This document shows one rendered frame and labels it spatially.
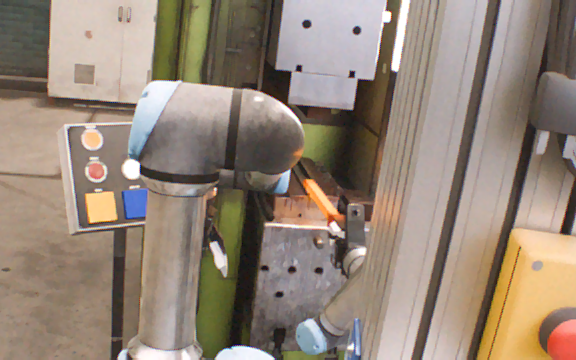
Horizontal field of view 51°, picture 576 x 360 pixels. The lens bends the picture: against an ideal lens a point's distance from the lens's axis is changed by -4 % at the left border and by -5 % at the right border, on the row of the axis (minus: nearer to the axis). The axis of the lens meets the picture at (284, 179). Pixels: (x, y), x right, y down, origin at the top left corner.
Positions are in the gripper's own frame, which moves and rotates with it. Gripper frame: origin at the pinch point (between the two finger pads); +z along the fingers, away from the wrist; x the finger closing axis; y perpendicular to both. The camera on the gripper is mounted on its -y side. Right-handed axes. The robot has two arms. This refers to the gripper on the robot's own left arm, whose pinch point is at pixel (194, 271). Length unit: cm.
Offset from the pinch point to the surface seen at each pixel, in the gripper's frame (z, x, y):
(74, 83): 66, -257, -519
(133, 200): -8.3, -21.4, -17.5
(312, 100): -35, 20, -50
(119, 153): -19.2, -27.3, -21.8
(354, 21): -59, 29, -53
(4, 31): 23, -365, -557
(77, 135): -23.9, -37.3, -16.9
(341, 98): -37, 29, -53
